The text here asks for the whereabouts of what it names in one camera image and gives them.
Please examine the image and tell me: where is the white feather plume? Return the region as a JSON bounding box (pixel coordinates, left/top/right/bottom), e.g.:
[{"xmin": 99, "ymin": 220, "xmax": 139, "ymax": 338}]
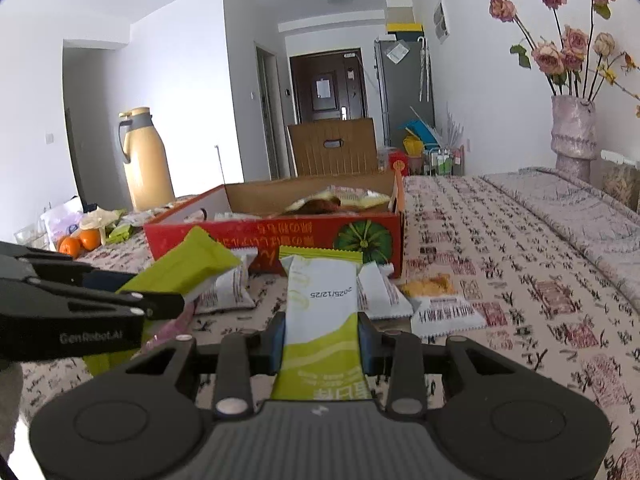
[{"xmin": 442, "ymin": 102, "xmax": 468, "ymax": 151}]

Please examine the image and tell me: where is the yellow thermos jug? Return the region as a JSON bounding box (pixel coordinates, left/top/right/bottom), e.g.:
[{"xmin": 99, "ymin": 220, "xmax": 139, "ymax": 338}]
[{"xmin": 117, "ymin": 106, "xmax": 176, "ymax": 212}]

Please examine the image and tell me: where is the white plastic bag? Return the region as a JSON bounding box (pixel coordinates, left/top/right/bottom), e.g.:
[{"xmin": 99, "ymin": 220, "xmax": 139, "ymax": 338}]
[{"xmin": 40, "ymin": 197, "xmax": 86, "ymax": 251}]

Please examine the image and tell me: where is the orange cracker packet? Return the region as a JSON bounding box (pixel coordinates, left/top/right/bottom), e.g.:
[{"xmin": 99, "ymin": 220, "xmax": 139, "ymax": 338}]
[{"xmin": 400, "ymin": 272, "xmax": 487, "ymax": 338}]

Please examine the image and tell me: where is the red cardboard box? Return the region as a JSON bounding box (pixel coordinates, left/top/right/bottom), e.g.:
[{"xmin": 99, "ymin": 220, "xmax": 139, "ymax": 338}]
[{"xmin": 143, "ymin": 170, "xmax": 407, "ymax": 281}]

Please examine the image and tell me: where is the long white green snack packet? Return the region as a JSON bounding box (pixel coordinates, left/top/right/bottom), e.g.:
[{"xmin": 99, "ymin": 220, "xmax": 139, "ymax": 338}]
[{"xmin": 271, "ymin": 246, "xmax": 373, "ymax": 402}]

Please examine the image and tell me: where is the glass cup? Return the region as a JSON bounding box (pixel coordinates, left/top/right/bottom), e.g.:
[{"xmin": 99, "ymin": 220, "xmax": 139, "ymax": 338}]
[{"xmin": 14, "ymin": 225, "xmax": 51, "ymax": 251}]

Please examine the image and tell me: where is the yellow green snack packet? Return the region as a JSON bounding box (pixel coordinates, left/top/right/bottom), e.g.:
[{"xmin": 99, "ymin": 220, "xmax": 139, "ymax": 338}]
[{"xmin": 287, "ymin": 185, "xmax": 393, "ymax": 213}]

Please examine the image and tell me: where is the pink snack packet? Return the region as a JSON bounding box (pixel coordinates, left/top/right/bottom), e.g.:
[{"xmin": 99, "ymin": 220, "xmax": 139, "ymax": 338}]
[{"xmin": 142, "ymin": 305, "xmax": 196, "ymax": 356}]

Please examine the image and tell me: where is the pink textured vase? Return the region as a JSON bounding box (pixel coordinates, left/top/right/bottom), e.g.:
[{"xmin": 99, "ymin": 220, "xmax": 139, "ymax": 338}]
[{"xmin": 550, "ymin": 94, "xmax": 597, "ymax": 181}]

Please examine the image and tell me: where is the white wall panel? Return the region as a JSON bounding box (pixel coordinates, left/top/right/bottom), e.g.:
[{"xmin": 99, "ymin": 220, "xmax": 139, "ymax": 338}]
[{"xmin": 432, "ymin": 0, "xmax": 451, "ymax": 43}]

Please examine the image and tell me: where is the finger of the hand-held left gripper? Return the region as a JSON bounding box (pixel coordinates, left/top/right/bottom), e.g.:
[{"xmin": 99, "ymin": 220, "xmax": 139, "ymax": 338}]
[
  {"xmin": 0, "ymin": 241, "xmax": 138, "ymax": 292},
  {"xmin": 20, "ymin": 280, "xmax": 185, "ymax": 321}
]

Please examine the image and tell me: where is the small green snack packet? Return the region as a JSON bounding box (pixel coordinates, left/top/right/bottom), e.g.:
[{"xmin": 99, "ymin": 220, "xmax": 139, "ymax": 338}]
[{"xmin": 106, "ymin": 222, "xmax": 133, "ymax": 245}]

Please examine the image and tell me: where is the grey refrigerator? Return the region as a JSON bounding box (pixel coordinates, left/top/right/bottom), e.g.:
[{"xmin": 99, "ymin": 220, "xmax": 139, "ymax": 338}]
[{"xmin": 374, "ymin": 35, "xmax": 435, "ymax": 151}]

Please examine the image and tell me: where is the brown snack packet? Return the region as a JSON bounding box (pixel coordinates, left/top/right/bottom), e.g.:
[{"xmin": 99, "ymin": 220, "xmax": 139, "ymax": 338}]
[{"xmin": 300, "ymin": 197, "xmax": 343, "ymax": 216}]

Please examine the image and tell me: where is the grey snack packet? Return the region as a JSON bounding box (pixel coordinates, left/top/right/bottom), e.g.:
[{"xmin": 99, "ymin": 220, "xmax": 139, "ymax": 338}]
[
  {"xmin": 192, "ymin": 252, "xmax": 258, "ymax": 316},
  {"xmin": 356, "ymin": 262, "xmax": 415, "ymax": 321}
]

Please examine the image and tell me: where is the storage cart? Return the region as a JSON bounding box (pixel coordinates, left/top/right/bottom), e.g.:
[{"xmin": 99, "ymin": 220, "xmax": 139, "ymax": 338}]
[{"xmin": 422, "ymin": 145, "xmax": 466, "ymax": 177}]

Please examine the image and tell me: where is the cream plastic bag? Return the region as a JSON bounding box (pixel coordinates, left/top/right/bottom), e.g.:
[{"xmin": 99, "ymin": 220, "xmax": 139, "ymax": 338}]
[{"xmin": 79, "ymin": 207, "xmax": 126, "ymax": 233}]

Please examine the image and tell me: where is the blue plastic item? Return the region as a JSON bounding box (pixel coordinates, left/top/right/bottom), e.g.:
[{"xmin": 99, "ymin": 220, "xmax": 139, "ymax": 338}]
[{"xmin": 402, "ymin": 120, "xmax": 441, "ymax": 143}]

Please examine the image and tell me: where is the dried rose bouquet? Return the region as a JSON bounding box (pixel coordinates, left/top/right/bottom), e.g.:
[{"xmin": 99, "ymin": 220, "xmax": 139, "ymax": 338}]
[{"xmin": 481, "ymin": 0, "xmax": 640, "ymax": 116}]

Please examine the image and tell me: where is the pink grey patterned cloth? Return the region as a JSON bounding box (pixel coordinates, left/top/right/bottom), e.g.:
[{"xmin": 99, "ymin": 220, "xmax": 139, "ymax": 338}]
[{"xmin": 480, "ymin": 167, "xmax": 640, "ymax": 311}]

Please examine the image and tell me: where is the white folded umbrella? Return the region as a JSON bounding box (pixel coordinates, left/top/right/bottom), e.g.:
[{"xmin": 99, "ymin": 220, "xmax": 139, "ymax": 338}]
[{"xmin": 419, "ymin": 36, "xmax": 432, "ymax": 103}]

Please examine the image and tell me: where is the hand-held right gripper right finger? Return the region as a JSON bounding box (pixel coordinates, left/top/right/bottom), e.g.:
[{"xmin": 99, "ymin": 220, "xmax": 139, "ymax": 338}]
[{"xmin": 356, "ymin": 314, "xmax": 536, "ymax": 418}]

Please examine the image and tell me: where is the glass jar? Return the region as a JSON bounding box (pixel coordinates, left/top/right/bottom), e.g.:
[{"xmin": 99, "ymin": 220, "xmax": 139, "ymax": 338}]
[{"xmin": 597, "ymin": 149, "xmax": 640, "ymax": 211}]

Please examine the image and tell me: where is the wooden chair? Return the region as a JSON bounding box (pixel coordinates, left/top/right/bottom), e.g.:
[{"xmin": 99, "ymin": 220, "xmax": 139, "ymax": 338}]
[{"xmin": 286, "ymin": 117, "xmax": 379, "ymax": 178}]

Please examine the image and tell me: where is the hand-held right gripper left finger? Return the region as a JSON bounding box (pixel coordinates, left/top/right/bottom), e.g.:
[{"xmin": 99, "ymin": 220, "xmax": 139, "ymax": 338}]
[{"xmin": 107, "ymin": 316, "xmax": 287, "ymax": 420}]

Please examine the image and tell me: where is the dark brown door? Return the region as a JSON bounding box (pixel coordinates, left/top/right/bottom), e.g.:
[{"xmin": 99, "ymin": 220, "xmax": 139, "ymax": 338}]
[{"xmin": 289, "ymin": 50, "xmax": 368, "ymax": 123}]

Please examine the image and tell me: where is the grey interior door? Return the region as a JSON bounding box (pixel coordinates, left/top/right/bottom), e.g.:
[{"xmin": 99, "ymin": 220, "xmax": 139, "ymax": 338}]
[{"xmin": 255, "ymin": 45, "xmax": 281, "ymax": 181}]

